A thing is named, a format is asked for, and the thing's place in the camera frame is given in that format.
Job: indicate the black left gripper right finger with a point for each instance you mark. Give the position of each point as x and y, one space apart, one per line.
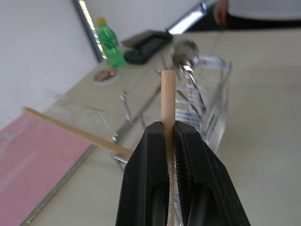
207 183

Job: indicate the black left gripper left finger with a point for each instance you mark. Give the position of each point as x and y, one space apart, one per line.
143 179

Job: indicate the wooden chopstick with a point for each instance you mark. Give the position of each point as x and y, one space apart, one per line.
168 99
70 130

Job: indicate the metal spoon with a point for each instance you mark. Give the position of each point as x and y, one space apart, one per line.
186 52

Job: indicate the bystander hand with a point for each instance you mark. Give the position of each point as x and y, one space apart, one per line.
220 11

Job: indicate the clear plastic rack container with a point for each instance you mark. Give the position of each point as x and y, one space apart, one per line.
211 110

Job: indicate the pink board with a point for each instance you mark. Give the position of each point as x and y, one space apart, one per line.
35 164

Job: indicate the round white dish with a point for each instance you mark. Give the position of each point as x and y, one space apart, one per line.
105 75

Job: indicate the black keyboard device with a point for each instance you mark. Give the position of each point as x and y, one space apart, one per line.
145 46

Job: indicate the green plastic bottle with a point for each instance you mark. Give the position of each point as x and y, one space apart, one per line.
110 44

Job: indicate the bystander in dark trousers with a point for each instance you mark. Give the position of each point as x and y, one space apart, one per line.
263 17

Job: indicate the silver metal frame bar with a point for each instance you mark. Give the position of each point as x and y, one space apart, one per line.
88 28
188 17

